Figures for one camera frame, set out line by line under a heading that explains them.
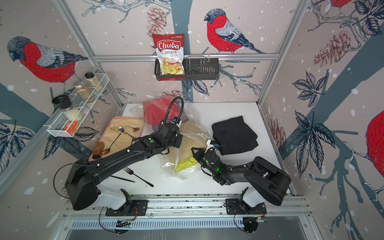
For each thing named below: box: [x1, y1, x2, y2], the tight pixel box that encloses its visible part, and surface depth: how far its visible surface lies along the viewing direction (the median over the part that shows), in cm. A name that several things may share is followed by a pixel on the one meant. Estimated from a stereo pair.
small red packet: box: [63, 122, 78, 135], surface depth 67 cm
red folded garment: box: [142, 95, 181, 127], surface depth 106 cm
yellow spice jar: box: [84, 72, 103, 92], surface depth 83 cm
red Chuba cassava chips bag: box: [152, 33, 187, 81], surface depth 85 cm
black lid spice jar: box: [51, 94, 83, 122], surface depth 67 cm
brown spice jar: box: [73, 81, 95, 104], surface depth 76 cm
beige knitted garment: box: [168, 120, 208, 166], surface depth 85 cm
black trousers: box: [211, 115, 259, 156], surface depth 100 cm
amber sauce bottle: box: [92, 141, 105, 160], surface depth 93 cm
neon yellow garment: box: [175, 156, 199, 173], surface depth 87 cm
